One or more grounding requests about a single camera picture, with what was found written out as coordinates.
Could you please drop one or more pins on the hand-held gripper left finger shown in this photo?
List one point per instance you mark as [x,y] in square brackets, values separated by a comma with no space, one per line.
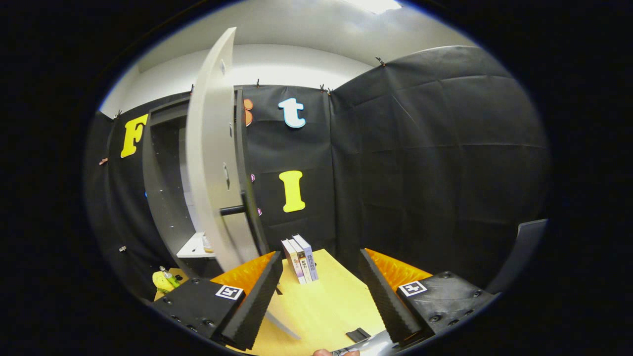
[254,301]

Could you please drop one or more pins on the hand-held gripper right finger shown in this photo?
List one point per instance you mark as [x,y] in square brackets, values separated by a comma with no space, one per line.
[383,296]

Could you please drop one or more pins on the dark grey shoe cabinet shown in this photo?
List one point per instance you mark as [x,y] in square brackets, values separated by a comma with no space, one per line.
[163,198]

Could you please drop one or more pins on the beige shoe cabinet door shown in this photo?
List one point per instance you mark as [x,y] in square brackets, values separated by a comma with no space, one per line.
[210,148]

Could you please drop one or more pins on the small black flat object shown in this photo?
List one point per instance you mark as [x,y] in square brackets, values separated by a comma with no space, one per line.
[357,334]

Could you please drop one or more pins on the silver metal object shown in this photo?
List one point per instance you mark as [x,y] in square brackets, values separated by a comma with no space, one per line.
[373,343]

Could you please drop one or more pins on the beige book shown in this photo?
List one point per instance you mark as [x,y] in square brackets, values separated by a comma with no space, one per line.
[301,262]

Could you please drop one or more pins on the lavender book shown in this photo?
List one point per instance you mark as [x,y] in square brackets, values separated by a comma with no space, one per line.
[309,257]

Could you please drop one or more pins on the green drink bottle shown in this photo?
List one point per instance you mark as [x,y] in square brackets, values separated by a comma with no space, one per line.
[173,281]

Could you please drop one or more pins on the yellow pineapple plush toy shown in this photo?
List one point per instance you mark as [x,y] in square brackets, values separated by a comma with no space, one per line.
[160,283]

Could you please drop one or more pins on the black backdrop cloth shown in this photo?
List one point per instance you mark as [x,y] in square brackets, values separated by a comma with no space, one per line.
[420,173]

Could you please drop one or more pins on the dark grey chair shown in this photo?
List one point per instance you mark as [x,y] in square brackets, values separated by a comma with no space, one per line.
[524,242]

